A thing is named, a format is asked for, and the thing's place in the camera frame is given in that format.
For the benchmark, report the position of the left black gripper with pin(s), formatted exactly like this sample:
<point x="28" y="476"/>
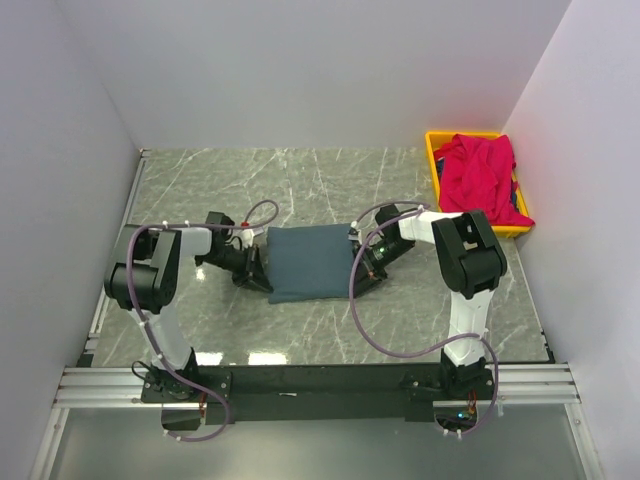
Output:
<point x="252" y="273"/>

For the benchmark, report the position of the blue-grey t-shirt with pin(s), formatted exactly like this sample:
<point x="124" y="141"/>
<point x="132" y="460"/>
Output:
<point x="308" y="263"/>

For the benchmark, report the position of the aluminium rail frame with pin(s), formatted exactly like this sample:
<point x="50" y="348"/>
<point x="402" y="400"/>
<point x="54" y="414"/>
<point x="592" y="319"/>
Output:
<point x="100" y="429"/>

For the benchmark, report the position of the black base beam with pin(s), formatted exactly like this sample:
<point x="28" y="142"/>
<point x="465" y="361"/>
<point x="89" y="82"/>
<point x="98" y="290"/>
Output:
<point x="311" y="392"/>

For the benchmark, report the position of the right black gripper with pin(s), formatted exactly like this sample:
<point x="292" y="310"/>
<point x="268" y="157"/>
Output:
<point x="367" y="273"/>

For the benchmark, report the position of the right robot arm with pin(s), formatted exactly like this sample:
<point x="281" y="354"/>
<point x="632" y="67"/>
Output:
<point x="471" y="263"/>

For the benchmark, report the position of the red t-shirt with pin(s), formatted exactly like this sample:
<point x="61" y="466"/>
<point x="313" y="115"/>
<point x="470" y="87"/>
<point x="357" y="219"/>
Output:
<point x="477" y="180"/>

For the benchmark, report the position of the yellow plastic bin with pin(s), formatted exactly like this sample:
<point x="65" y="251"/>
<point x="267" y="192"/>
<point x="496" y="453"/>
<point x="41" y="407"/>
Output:
<point x="522" y="200"/>

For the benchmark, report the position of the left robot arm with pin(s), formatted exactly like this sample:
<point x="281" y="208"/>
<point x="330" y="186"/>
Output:
<point x="142" y="277"/>

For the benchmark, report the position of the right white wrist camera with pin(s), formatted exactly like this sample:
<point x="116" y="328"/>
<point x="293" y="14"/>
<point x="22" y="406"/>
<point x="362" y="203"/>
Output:
<point x="354" y="234"/>

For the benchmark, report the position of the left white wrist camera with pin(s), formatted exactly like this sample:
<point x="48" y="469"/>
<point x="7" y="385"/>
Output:
<point x="249" y="232"/>

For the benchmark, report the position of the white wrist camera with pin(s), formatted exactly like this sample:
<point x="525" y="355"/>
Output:
<point x="354" y="234"/>
<point x="249" y="232"/>

